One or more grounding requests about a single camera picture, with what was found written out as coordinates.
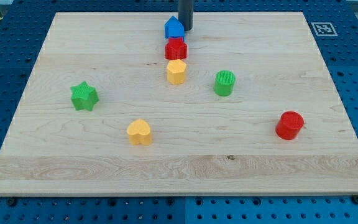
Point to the white fiducial marker tag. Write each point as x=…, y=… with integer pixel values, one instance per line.
x=324, y=29

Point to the blue house-shaped block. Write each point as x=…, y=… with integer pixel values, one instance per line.
x=174, y=28

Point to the yellow pentagon block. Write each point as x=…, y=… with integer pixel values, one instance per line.
x=176, y=71

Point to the light wooden board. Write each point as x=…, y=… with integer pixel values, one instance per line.
x=202, y=143

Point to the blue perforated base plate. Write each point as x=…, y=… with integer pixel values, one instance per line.
x=22, y=32

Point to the green star block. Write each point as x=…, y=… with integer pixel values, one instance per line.
x=83, y=96

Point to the red star block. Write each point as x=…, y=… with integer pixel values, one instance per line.
x=176, y=48

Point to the green cylinder block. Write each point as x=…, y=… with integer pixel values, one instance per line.
x=224, y=83

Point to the red cylinder block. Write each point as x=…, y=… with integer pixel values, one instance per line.
x=289, y=125

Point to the yellow heart block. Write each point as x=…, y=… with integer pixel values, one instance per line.
x=139, y=132

